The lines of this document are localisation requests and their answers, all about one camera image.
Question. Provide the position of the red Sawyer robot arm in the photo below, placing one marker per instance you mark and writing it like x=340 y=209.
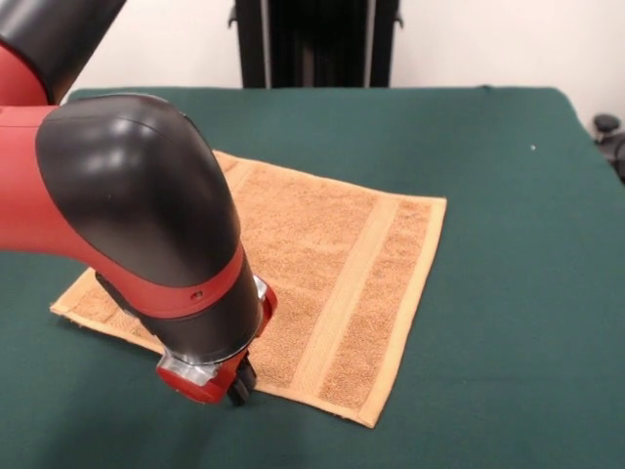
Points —
x=122 y=171

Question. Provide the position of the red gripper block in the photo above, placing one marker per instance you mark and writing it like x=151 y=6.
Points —
x=205 y=391

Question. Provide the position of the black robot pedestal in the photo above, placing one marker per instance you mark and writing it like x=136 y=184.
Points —
x=317 y=44

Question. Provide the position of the grey wheeled stand base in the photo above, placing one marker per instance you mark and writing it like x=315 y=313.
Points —
x=606 y=124

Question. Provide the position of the tan terry towel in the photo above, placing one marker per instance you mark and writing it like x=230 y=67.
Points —
x=317 y=268

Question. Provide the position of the dark green table cloth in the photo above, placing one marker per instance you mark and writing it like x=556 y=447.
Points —
x=488 y=317

